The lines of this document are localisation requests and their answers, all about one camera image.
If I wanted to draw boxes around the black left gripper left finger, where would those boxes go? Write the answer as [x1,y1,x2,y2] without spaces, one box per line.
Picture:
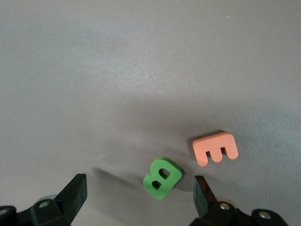
[0,173,88,226]

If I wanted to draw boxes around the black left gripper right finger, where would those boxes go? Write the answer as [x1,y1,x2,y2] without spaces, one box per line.
[188,176,290,226]

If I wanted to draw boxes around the green foam letter B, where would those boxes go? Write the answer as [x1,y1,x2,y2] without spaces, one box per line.
[143,157,183,201]

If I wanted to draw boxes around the orange foam letter E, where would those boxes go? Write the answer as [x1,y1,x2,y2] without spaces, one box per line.
[192,131,239,167]

